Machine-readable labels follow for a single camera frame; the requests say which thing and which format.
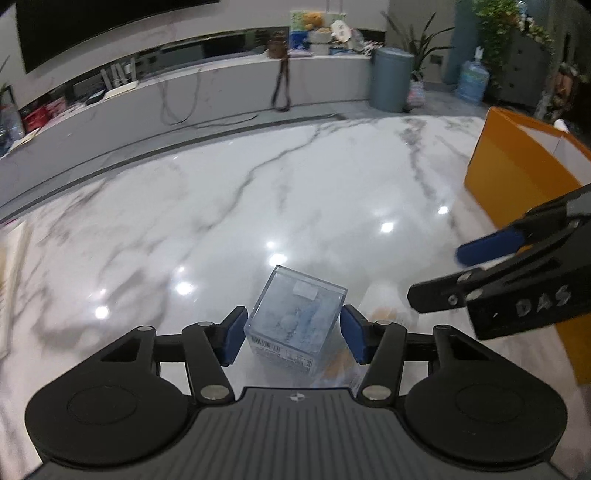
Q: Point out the yellow plush toy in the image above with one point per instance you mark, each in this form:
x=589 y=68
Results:
x=313 y=20

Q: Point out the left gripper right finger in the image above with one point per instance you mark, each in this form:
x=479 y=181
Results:
x=379 y=345

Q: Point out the orange rimmed storage box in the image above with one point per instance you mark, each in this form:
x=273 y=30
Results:
x=520 y=163

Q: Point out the red boxes on bench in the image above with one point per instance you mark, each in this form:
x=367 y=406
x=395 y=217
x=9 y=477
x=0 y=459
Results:
x=37 y=117

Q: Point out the grey blue trash bin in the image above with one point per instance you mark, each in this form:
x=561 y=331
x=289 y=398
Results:
x=391 y=78

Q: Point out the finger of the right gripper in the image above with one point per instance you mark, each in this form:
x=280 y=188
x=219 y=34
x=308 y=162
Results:
x=453 y=291
x=538 y=224

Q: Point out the grey marble TV bench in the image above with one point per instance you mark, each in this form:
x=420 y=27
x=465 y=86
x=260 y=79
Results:
x=192 y=95

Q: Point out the white wifi router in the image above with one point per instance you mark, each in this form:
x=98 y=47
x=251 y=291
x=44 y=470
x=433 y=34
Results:
x=121 y=79

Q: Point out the clear blue cube box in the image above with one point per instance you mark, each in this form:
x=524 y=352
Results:
x=293 y=319

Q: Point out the pastel woven basket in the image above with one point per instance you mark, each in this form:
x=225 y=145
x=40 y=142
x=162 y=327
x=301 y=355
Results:
x=416 y=96

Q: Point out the water jug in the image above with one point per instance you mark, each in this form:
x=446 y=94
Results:
x=473 y=81

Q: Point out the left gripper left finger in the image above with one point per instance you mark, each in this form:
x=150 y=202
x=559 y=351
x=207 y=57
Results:
x=208 y=348

